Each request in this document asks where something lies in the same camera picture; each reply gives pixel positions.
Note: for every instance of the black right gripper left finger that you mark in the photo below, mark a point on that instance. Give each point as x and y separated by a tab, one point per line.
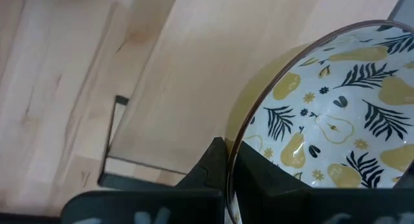
207	172

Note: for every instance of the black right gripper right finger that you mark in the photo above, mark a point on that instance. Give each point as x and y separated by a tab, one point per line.
258	185

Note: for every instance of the yellow pear-print bowl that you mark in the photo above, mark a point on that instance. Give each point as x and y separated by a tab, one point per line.
339	97

